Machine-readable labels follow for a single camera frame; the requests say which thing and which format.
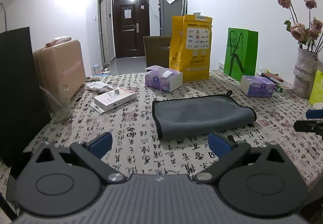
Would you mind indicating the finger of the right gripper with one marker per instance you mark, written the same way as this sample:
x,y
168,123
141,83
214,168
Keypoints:
x,y
318,113
309,126

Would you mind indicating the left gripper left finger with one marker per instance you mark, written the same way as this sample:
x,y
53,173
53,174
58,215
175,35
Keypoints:
x,y
89,155

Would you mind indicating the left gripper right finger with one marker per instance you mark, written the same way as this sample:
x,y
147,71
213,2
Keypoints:
x,y
230,153

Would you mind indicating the purple grey microfibre towel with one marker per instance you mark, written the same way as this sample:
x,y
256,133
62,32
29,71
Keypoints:
x,y
188,117

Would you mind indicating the lime green orange bag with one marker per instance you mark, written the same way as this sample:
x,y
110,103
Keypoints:
x,y
316,97

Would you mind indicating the stack of small medicine boxes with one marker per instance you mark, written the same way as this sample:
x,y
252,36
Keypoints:
x,y
280,85

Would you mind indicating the white textured flower vase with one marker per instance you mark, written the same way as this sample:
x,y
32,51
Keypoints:
x,y
305,69

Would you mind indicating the clear drinking glass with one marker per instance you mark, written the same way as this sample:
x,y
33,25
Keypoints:
x,y
59,103

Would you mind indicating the flat white pink box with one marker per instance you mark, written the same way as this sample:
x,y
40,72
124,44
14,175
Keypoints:
x,y
112,99

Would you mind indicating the calligraphy print tablecloth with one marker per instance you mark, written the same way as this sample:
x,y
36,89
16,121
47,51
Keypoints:
x,y
137,149

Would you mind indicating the closed purple tissue box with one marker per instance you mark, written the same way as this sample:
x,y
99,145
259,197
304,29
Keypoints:
x,y
256,86

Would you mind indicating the crumpled white tissue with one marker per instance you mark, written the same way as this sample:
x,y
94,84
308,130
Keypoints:
x,y
99,87

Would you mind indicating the black paper shopping bag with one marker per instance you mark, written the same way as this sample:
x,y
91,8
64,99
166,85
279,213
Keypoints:
x,y
23,110

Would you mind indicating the dried pink rose bouquet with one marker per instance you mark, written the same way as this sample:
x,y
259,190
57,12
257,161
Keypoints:
x,y
307,34

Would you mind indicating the pink hard-shell suitcase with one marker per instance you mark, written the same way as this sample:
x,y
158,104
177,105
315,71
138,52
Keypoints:
x,y
60,65

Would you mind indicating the open purple tissue box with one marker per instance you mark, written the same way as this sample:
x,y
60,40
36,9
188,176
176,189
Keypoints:
x,y
164,79

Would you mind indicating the green paper gift bag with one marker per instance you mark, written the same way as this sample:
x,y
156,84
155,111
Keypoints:
x,y
241,53

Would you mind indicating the yellow paper delivery bag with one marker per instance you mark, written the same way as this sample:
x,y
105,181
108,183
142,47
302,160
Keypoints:
x,y
190,46

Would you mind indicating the brown cardboard box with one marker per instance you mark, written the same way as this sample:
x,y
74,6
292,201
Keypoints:
x,y
157,50

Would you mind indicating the dark brown entrance door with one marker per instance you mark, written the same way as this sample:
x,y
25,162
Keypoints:
x,y
130,25

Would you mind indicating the grey refrigerator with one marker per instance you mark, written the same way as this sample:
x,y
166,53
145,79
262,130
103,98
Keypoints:
x,y
168,9

